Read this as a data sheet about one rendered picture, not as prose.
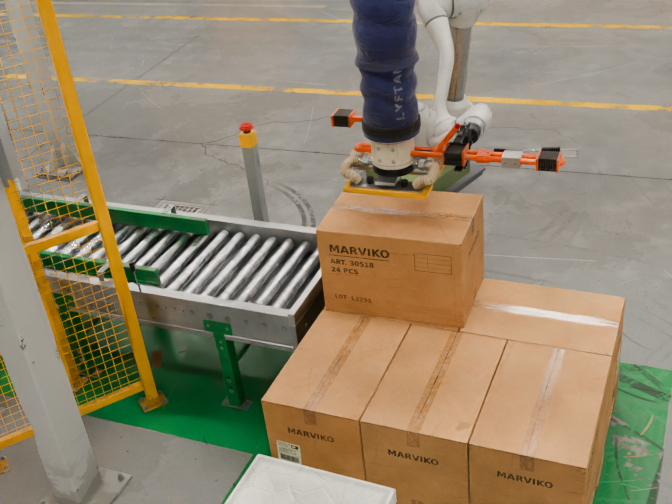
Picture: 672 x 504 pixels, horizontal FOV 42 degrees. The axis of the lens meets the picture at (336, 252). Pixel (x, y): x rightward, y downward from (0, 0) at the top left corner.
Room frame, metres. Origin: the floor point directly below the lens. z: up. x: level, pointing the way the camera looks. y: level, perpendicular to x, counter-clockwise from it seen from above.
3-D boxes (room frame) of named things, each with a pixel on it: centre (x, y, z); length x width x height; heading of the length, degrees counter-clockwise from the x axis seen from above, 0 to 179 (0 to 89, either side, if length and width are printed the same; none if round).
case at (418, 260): (3.14, -0.28, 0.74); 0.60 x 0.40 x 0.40; 67
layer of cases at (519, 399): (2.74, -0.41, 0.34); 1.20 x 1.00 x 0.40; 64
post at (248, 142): (4.00, 0.36, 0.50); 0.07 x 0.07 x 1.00; 64
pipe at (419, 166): (3.13, -0.27, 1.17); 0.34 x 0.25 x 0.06; 66
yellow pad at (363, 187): (3.04, -0.23, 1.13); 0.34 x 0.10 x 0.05; 66
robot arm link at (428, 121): (3.82, -0.44, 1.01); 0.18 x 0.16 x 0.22; 108
